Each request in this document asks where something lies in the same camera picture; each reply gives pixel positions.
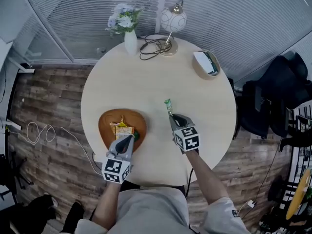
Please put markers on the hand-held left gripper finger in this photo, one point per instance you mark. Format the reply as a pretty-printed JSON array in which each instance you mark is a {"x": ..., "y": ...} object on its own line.
[
  {"x": 131, "y": 150},
  {"x": 113, "y": 147}
]

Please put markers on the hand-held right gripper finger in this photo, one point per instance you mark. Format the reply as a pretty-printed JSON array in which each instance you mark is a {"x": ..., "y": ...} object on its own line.
[
  {"x": 173, "y": 124},
  {"x": 189, "y": 122}
]

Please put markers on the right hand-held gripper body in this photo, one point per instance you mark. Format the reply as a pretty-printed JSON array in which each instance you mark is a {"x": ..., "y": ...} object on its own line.
[{"x": 189, "y": 139}]

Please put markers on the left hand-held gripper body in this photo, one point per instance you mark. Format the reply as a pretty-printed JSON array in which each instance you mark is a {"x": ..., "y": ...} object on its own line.
[{"x": 113, "y": 168}]

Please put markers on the small green candy packet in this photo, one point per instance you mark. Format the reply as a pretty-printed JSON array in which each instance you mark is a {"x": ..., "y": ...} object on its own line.
[{"x": 168, "y": 106}]

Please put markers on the small yellow orange snack packet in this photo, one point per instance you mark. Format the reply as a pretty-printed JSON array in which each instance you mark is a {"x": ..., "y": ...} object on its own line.
[{"x": 124, "y": 131}]

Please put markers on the brown wooden tray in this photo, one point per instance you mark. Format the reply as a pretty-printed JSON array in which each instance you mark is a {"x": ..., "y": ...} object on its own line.
[{"x": 106, "y": 128}]

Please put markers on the large green yellow snack bag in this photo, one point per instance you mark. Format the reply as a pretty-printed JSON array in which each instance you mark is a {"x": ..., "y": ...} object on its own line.
[{"x": 113, "y": 125}]

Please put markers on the person's right forearm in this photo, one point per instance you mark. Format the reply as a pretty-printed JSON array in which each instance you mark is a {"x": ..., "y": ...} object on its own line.
[{"x": 207, "y": 179}]

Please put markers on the person's left forearm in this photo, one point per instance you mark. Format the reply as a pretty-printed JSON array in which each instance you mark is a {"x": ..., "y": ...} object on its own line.
[{"x": 107, "y": 203}]

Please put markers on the metal shelf rack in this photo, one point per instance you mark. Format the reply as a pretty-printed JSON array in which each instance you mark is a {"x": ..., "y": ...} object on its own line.
[{"x": 299, "y": 142}]

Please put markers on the person's grey shirt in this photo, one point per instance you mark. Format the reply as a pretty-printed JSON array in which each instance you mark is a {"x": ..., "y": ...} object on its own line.
[{"x": 151, "y": 213}]

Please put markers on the dark green packet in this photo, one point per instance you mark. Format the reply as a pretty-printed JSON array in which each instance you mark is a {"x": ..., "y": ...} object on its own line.
[{"x": 214, "y": 66}]

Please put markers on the white packet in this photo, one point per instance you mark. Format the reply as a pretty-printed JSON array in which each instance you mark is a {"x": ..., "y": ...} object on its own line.
[{"x": 202, "y": 61}]

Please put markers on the black office chair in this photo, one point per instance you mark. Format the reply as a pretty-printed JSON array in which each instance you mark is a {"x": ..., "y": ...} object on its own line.
[{"x": 275, "y": 94}]

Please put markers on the white vase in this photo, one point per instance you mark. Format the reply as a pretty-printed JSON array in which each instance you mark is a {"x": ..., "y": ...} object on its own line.
[{"x": 130, "y": 44}]

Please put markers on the black stand base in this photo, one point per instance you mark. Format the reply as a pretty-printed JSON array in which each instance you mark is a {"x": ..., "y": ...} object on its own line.
[{"x": 14, "y": 177}]

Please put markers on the white globe table lamp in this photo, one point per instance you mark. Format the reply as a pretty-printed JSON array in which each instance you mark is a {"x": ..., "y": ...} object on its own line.
[{"x": 173, "y": 21}]

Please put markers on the white desk foot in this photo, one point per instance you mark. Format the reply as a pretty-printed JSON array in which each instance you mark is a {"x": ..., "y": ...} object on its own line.
[{"x": 13, "y": 125}]

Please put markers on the white blue flower bouquet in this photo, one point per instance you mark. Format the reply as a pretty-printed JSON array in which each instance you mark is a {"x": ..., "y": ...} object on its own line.
[{"x": 124, "y": 19}]

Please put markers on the yellow round board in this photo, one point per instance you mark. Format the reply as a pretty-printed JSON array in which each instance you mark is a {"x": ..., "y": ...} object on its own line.
[{"x": 298, "y": 196}]

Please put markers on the white desk frame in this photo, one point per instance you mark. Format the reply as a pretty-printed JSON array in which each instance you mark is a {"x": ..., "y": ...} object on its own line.
[{"x": 26, "y": 69}]

